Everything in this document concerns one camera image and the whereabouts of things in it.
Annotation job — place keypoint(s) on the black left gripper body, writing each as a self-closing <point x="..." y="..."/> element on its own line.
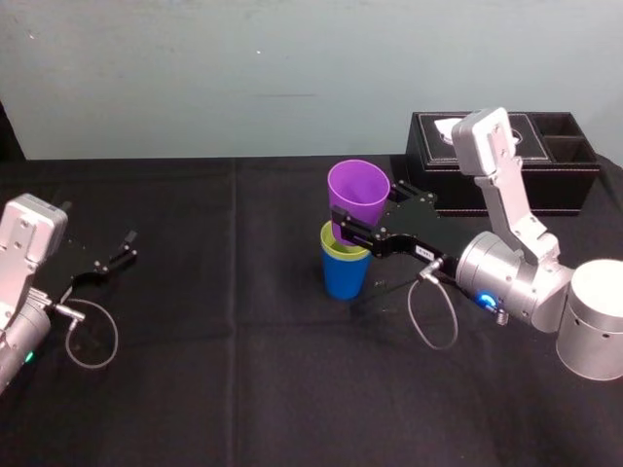
<point x="68" y="267"/>

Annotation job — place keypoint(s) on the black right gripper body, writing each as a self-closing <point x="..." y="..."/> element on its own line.
<point x="414" y="226"/>

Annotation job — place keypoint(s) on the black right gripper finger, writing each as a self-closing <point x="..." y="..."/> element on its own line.
<point x="414" y="192"/>
<point x="357" y="232"/>

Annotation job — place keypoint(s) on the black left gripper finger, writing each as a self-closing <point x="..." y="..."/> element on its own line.
<point x="124" y="247"/>
<point x="117" y="265"/>

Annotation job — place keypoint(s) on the purple plastic cup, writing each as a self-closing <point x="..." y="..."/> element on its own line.
<point x="357" y="194"/>

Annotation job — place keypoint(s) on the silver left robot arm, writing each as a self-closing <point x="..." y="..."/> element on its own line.
<point x="24" y="272"/>

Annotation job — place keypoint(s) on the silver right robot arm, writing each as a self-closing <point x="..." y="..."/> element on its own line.
<point x="506" y="277"/>

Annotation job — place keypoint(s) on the green plastic cup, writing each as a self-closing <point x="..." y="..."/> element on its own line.
<point x="327" y="240"/>

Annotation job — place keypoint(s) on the blue plastic cup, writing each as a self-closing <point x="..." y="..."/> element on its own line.
<point x="345" y="275"/>

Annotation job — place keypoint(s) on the white tissue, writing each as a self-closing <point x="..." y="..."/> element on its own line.
<point x="445" y="129"/>

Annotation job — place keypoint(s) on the dark panel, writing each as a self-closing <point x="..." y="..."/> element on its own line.
<point x="9" y="136"/>

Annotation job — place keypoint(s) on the black leather organizer box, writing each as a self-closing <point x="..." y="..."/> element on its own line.
<point x="560" y="190"/>

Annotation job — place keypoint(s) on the black table cloth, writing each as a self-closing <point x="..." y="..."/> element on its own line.
<point x="233" y="389"/>

